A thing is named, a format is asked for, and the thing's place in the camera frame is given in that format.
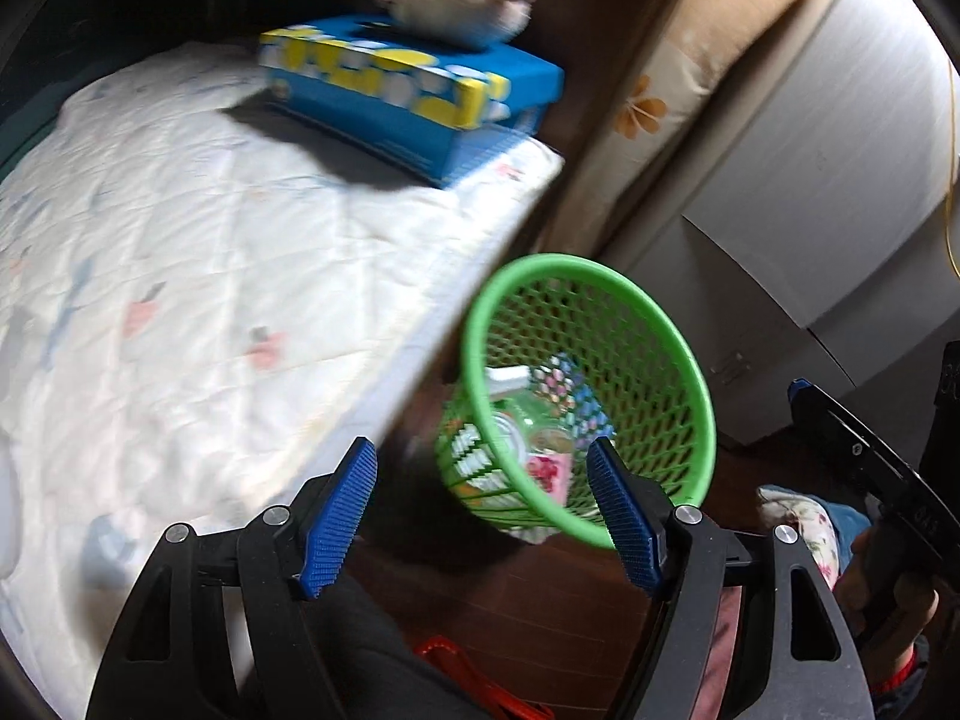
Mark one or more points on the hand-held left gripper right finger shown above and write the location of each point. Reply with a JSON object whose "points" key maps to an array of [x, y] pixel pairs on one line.
{"points": [[626, 517]]}

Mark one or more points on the green mesh basket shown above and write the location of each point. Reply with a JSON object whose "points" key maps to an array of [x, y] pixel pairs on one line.
{"points": [[660, 390]]}

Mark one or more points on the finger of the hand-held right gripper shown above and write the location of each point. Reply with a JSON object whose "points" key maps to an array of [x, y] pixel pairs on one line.
{"points": [[855, 442]]}

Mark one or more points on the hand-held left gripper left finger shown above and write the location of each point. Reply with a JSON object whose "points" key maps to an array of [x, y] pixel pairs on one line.
{"points": [[337, 517]]}

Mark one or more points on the dotted patterned packet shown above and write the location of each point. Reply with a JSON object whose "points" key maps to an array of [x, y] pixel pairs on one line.
{"points": [[574, 394]]}

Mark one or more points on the beige floral pillow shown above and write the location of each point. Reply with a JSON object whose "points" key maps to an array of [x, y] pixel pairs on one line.
{"points": [[712, 75]]}

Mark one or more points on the person's right forearm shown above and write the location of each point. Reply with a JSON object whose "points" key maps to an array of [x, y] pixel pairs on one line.
{"points": [[904, 694]]}

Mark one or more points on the red wrist band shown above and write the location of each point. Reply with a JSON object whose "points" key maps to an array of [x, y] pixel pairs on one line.
{"points": [[898, 671]]}

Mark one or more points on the white cabinet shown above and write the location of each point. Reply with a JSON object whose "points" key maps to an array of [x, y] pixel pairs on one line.
{"points": [[825, 165]]}

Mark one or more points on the red plastic object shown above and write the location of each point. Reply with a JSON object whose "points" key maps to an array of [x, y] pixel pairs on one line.
{"points": [[465, 664]]}

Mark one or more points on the floral slipper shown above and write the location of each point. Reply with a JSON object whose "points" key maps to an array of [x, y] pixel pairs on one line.
{"points": [[806, 529]]}

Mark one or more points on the person's right hand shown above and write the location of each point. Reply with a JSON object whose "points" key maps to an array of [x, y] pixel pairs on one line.
{"points": [[915, 604]]}

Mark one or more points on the white quilted blanket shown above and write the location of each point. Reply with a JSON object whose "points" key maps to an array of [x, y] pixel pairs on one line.
{"points": [[187, 277]]}

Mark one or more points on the small plush toy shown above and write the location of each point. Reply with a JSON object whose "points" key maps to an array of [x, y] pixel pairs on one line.
{"points": [[457, 4]]}

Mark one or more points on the blue spotted tissue box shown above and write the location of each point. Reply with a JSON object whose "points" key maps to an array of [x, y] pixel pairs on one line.
{"points": [[420, 82]]}

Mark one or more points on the person's dark trouser leg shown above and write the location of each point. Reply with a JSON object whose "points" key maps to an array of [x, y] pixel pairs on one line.
{"points": [[375, 660]]}

